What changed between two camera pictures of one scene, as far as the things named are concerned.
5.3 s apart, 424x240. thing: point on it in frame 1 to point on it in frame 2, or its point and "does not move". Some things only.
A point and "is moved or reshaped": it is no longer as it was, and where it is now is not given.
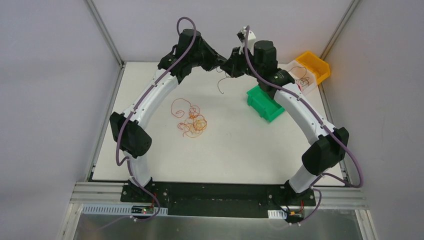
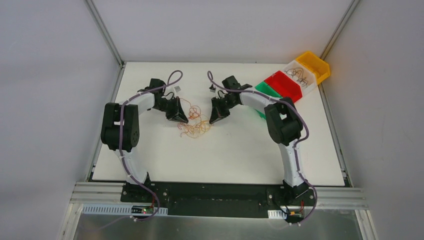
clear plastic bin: [305, 79] does not move
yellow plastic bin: [319, 67] does not move
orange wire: [199, 124] is moved or reshaped
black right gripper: [236, 66] to [220, 107]
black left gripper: [214, 59] to [171, 108]
